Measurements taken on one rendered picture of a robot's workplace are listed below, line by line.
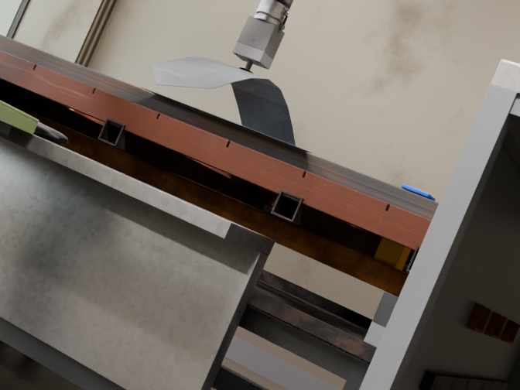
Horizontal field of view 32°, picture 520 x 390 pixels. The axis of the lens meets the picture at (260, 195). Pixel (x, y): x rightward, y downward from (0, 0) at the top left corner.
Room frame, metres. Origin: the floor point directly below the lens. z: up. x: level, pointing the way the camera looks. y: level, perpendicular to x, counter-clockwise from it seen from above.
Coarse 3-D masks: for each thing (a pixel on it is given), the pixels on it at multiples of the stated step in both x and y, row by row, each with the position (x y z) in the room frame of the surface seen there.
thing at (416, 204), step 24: (0, 48) 2.17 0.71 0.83; (24, 48) 2.14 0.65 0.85; (72, 72) 2.07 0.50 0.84; (96, 72) 2.05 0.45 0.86; (120, 96) 2.01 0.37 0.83; (144, 96) 1.98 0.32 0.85; (192, 120) 1.92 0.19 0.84; (216, 120) 1.90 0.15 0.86; (240, 144) 1.86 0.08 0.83; (264, 144) 1.84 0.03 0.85; (312, 168) 1.79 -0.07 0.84; (336, 168) 1.77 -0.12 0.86; (360, 192) 1.74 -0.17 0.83; (384, 192) 1.72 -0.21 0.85; (408, 192) 1.70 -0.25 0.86; (432, 216) 1.68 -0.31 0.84
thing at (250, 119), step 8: (240, 112) 2.54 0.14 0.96; (248, 112) 2.52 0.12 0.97; (248, 120) 2.55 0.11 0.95; (256, 120) 2.53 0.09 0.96; (264, 120) 2.50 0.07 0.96; (272, 120) 2.48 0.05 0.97; (256, 128) 2.56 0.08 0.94; (264, 128) 2.53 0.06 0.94; (272, 128) 2.51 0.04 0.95; (280, 128) 2.49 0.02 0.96; (288, 128) 2.47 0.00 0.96; (272, 136) 2.54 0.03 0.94; (280, 136) 2.52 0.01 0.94; (288, 136) 2.49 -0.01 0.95
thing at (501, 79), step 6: (504, 60) 1.28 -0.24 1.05; (498, 66) 1.29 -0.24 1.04; (504, 66) 1.28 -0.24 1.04; (510, 66) 1.28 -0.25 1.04; (516, 66) 1.27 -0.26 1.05; (498, 72) 1.28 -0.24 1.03; (504, 72) 1.28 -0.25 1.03; (510, 72) 1.28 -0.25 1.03; (516, 72) 1.27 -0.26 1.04; (498, 78) 1.28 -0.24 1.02; (504, 78) 1.28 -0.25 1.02; (510, 78) 1.28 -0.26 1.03; (516, 78) 1.27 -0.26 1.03; (492, 84) 1.28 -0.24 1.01; (498, 84) 1.28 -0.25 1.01; (504, 84) 1.28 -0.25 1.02; (510, 84) 1.27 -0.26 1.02; (516, 84) 1.27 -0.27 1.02; (510, 90) 1.27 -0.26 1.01; (516, 90) 1.27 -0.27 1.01
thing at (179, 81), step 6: (150, 66) 2.12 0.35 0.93; (156, 72) 2.09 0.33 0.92; (162, 72) 2.09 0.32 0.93; (168, 72) 2.10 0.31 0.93; (156, 78) 2.05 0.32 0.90; (162, 78) 2.05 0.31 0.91; (168, 78) 2.06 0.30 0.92; (174, 78) 2.07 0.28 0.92; (180, 78) 2.07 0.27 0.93; (174, 84) 2.03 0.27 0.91; (180, 84) 2.04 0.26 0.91; (186, 84) 2.04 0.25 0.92; (192, 84) 2.05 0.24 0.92; (198, 84) 2.05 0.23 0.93
